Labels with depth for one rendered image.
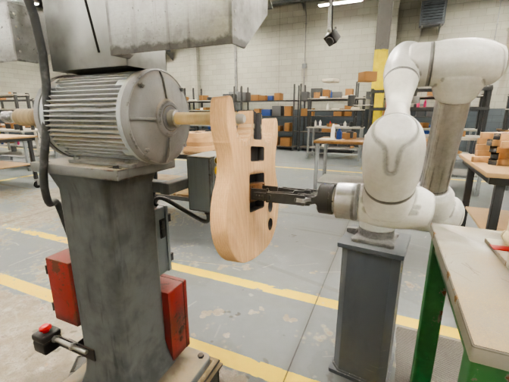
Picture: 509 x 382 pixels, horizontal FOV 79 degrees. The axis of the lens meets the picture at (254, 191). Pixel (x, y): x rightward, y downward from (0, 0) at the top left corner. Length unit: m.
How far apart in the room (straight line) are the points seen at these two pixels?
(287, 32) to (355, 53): 2.60
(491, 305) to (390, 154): 0.33
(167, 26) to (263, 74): 12.03
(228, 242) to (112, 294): 0.49
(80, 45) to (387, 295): 1.43
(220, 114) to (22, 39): 0.62
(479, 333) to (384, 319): 0.97
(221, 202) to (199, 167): 0.40
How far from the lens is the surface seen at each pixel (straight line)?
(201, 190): 1.09
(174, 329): 1.35
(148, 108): 0.84
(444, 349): 2.17
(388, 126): 0.59
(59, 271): 1.24
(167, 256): 1.27
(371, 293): 1.53
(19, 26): 1.11
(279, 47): 12.62
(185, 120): 0.84
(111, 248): 1.01
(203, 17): 0.66
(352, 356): 1.74
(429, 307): 1.17
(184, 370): 1.41
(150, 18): 0.73
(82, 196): 1.03
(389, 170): 0.60
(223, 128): 0.69
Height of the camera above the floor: 1.26
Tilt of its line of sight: 14 degrees down
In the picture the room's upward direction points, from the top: straight up
